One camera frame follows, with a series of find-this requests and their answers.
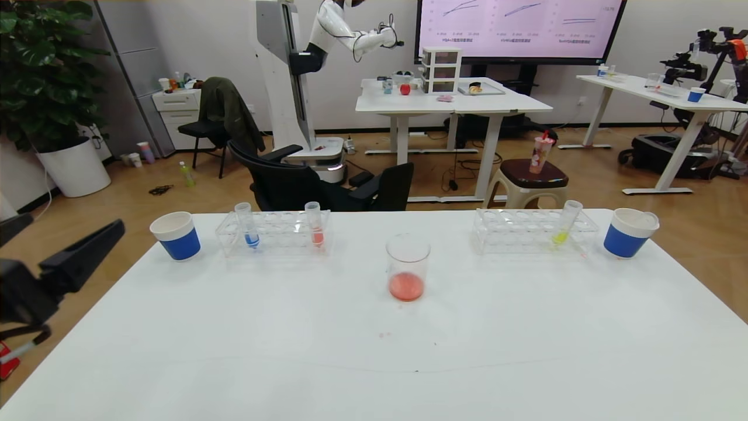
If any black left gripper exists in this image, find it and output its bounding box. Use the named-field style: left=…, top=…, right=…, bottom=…
left=0, top=219, right=126, bottom=326

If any blue pigment test tube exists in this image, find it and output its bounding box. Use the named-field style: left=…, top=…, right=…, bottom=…
left=234, top=202, right=261, bottom=250

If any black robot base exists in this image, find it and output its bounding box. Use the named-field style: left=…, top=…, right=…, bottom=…
left=618, top=133, right=711, bottom=180

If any clear test tube rack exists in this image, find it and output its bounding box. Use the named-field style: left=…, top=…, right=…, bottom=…
left=215, top=210, right=331, bottom=258
left=472, top=208, right=600, bottom=255

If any glass beaker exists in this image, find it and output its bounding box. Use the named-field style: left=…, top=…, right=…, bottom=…
left=386, top=233, right=431, bottom=302

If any yellow pigment test tube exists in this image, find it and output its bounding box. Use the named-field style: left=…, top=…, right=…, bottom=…
left=551, top=200, right=583, bottom=246

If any white planter pot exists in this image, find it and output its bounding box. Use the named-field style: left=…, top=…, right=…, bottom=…
left=36, top=137, right=112, bottom=198

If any paper cup blue sleeve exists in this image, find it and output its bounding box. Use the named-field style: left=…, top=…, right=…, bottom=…
left=150, top=212, right=201, bottom=261
left=603, top=208, right=660, bottom=259

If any red box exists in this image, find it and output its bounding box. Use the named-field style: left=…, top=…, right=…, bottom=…
left=0, top=342, right=20, bottom=381

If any white drawer cabinet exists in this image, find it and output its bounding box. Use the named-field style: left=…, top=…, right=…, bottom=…
left=152, top=88, right=214, bottom=151

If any black four-leg chair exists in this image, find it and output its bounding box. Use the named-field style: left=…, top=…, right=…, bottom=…
left=177, top=120, right=231, bottom=179

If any green leafy plant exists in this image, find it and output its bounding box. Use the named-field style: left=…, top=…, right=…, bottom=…
left=0, top=0, right=110, bottom=153

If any grey tall cabinet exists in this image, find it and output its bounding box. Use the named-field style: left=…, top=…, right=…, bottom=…
left=93, top=0, right=176, bottom=158

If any dark green jacket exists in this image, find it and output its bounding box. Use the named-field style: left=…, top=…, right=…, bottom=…
left=199, top=77, right=265, bottom=156

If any black office chair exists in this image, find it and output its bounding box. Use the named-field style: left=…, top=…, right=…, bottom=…
left=228, top=140, right=351, bottom=212
left=351, top=163, right=414, bottom=212

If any white humanoid robot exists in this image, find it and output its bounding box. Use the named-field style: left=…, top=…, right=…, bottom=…
left=250, top=0, right=405, bottom=185

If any white standing desk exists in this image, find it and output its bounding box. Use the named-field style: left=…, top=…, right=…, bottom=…
left=355, top=77, right=553, bottom=203
left=558, top=74, right=748, bottom=195

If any white drawer organizer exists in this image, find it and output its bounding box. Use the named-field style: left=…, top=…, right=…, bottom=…
left=421, top=47, right=463, bottom=95

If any grey tray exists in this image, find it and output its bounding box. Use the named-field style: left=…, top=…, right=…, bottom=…
left=458, top=81, right=505, bottom=96

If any brown top stool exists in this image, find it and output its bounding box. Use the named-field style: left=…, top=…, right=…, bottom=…
left=484, top=159, right=569, bottom=210

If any pink drink cup with straw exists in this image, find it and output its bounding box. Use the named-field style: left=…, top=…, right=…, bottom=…
left=529, top=130, right=555, bottom=175

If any large display screen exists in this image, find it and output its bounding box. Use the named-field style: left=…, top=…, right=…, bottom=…
left=414, top=0, right=628, bottom=66

